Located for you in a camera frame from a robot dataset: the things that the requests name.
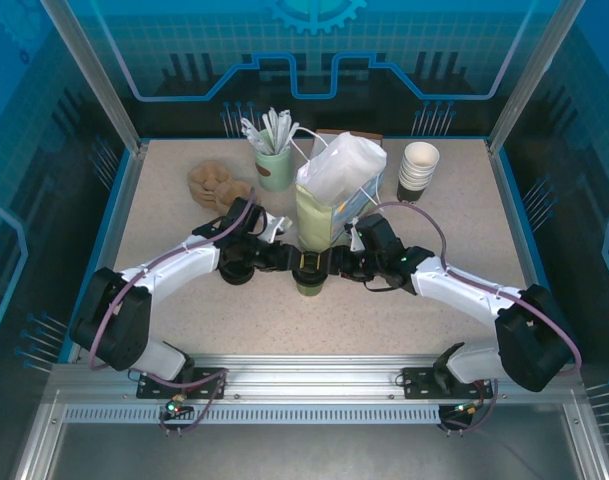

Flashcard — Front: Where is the green paper coffee cup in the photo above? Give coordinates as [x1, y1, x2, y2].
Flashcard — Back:
[294, 277, 326, 299]

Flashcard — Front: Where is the floral paper gift bag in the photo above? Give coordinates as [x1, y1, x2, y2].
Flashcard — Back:
[289, 126, 388, 254]

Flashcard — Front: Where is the black printed paper cup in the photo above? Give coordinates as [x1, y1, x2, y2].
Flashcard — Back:
[396, 182, 430, 204]

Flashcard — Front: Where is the brown pulp cup carrier stack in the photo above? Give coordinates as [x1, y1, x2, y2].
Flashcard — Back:
[187, 159, 258, 214]

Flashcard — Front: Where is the mint green holder cup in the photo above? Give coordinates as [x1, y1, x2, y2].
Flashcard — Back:
[253, 130, 294, 192]

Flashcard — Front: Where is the cardboard napkin box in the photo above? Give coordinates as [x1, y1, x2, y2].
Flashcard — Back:
[314, 128, 385, 144]

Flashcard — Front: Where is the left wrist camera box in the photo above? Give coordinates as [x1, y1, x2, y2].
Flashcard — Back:
[261, 213, 292, 245]

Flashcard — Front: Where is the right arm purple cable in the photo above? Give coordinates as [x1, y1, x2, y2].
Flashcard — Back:
[373, 201, 583, 375]

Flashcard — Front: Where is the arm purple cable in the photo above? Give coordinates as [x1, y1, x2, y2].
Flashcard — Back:
[373, 201, 583, 375]
[87, 187, 258, 374]

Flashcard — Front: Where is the aluminium mounting rail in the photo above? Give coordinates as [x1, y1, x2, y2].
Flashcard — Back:
[48, 352, 585, 407]

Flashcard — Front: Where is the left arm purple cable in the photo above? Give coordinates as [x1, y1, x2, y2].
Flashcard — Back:
[87, 187, 258, 374]

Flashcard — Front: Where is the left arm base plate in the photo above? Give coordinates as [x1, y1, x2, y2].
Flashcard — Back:
[136, 367, 228, 400]

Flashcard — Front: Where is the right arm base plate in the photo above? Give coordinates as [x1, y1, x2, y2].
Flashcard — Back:
[401, 367, 494, 400]

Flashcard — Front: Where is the slotted cable duct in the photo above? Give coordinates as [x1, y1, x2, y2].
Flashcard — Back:
[63, 405, 443, 426]

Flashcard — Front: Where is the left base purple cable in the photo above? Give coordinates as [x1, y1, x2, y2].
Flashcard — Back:
[148, 367, 230, 437]

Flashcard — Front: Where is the aluminium frame post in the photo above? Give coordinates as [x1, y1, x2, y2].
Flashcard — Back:
[38, 0, 149, 157]
[485, 0, 571, 157]

